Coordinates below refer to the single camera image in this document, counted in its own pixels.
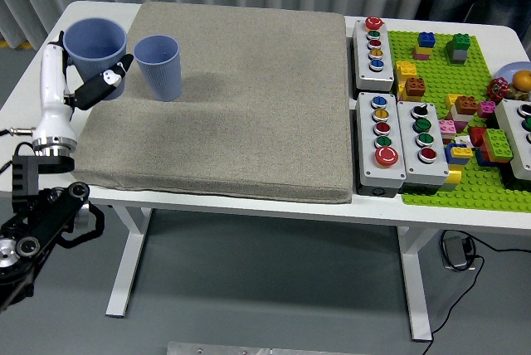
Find blue yellow pink block stack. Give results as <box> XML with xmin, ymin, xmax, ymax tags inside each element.
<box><xmin>412</xmin><ymin>31</ymin><xmax>437</xmax><ymax>61</ymax></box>

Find magenta toy block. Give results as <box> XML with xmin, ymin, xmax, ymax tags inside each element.
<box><xmin>476</xmin><ymin>100</ymin><xmax>498</xmax><ymax>119</ymax></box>

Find yellow round toy block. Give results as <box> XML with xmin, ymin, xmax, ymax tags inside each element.
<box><xmin>444</xmin><ymin>163</ymin><xmax>465</xmax><ymax>191</ymax></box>

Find green studded baseplate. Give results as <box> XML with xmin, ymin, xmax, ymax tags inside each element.
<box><xmin>387</xmin><ymin>29</ymin><xmax>531</xmax><ymax>212</ymax></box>

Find green grey block stack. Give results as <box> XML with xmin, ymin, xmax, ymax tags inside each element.
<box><xmin>446</xmin><ymin>32</ymin><xmax>473</xmax><ymax>66</ymax></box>

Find grey five-button control box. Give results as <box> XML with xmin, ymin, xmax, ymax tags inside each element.
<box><xmin>355</xmin><ymin>91</ymin><xmax>408</xmax><ymax>197</ymax></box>
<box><xmin>352</xmin><ymin>16</ymin><xmax>396</xmax><ymax>93</ymax></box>

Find brown toy block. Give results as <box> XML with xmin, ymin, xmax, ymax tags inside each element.
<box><xmin>405</xmin><ymin>76</ymin><xmax>427</xmax><ymax>97</ymax></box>

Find light green toy block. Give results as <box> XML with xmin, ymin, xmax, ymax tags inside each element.
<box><xmin>480</xmin><ymin>128</ymin><xmax>515</xmax><ymax>164</ymax></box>

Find grey-brown fabric mat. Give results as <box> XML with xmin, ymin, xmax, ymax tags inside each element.
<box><xmin>66</xmin><ymin>0</ymin><xmax>354</xmax><ymax>204</ymax></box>

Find grey power adapter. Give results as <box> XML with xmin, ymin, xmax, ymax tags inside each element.
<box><xmin>441</xmin><ymin>235</ymin><xmax>474</xmax><ymax>271</ymax></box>

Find brown toy piece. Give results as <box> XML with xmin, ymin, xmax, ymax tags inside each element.
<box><xmin>508</xmin><ymin>83</ymin><xmax>531</xmax><ymax>102</ymax></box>

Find grey button box partly visible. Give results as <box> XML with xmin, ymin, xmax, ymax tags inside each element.
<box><xmin>495</xmin><ymin>99</ymin><xmax>531</xmax><ymax>182</ymax></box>

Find white table leg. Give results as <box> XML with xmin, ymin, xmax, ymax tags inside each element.
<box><xmin>105</xmin><ymin>204</ymin><xmax>153</xmax><ymax>318</ymax></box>
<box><xmin>396</xmin><ymin>225</ymin><xmax>433</xmax><ymax>342</ymax></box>

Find blue red toy block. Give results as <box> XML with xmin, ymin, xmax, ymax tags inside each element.
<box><xmin>475</xmin><ymin>145</ymin><xmax>497</xmax><ymax>168</ymax></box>

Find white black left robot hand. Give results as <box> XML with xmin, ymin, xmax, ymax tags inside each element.
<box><xmin>32</xmin><ymin>30</ymin><xmax>134</xmax><ymax>147</ymax></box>

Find light pink toy block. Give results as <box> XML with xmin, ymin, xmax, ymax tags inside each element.
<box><xmin>438</xmin><ymin>119</ymin><xmax>470</xmax><ymax>145</ymax></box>

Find orange white block stack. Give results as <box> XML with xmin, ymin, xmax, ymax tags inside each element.
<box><xmin>451</xmin><ymin>95</ymin><xmax>479</xmax><ymax>124</ymax></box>

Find red toy valve wheel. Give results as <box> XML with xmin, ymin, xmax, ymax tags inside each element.
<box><xmin>487</xmin><ymin>76</ymin><xmax>510</xmax><ymax>102</ymax></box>

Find light blue plate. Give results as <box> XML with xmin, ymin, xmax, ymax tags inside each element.
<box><xmin>495</xmin><ymin>61</ymin><xmax>531</xmax><ymax>91</ymax></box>

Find grey box with black knob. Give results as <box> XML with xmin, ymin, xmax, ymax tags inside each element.
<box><xmin>397</xmin><ymin>100</ymin><xmax>451</xmax><ymax>197</ymax></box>

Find black floor cable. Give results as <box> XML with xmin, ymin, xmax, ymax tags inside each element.
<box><xmin>421</xmin><ymin>230</ymin><xmax>531</xmax><ymax>355</ymax></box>

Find blue ribbed plastic cup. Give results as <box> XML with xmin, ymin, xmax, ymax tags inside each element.
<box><xmin>63</xmin><ymin>17</ymin><xmax>128</xmax><ymax>101</ymax></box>
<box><xmin>134</xmin><ymin>34</ymin><xmax>183</xmax><ymax>102</ymax></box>

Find blue yellow toy block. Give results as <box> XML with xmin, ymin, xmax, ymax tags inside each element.
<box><xmin>444</xmin><ymin>142</ymin><xmax>475</xmax><ymax>165</ymax></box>

